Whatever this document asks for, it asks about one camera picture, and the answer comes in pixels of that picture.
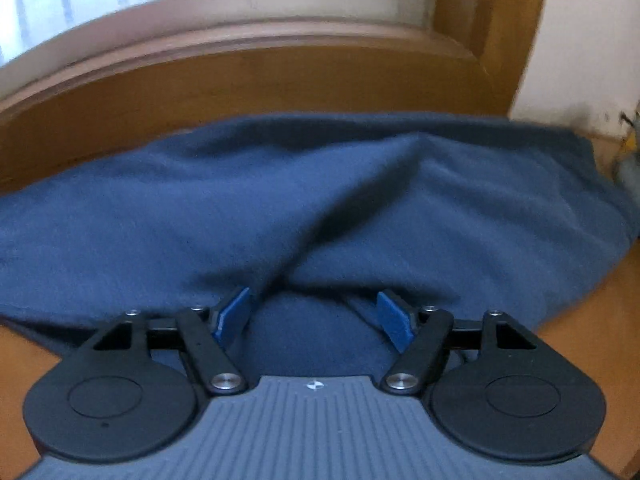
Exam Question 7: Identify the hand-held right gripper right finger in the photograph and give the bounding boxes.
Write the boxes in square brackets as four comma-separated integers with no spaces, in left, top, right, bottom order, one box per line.
[376,290,540,396]

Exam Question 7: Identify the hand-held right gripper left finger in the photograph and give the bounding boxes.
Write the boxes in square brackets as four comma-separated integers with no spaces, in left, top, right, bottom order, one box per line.
[91,287,252,396]

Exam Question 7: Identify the navy blue fleece pants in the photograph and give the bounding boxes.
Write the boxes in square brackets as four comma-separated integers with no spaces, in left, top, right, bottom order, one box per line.
[0,112,640,386]

